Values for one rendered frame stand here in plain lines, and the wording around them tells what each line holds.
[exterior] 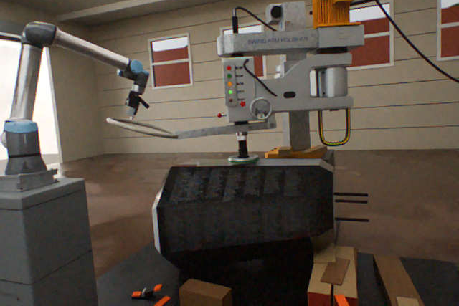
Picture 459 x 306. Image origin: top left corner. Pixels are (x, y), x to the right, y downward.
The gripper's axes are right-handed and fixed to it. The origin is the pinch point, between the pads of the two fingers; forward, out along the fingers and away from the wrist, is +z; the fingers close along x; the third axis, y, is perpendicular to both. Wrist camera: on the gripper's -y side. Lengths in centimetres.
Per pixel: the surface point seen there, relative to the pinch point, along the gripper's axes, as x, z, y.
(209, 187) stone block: 63, 24, -42
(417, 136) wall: -136, -113, -666
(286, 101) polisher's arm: 75, -46, -71
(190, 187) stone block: 53, 29, -34
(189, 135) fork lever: 45, -4, -25
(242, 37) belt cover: 56, -75, -34
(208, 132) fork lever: 51, -10, -35
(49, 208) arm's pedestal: 64, 48, 47
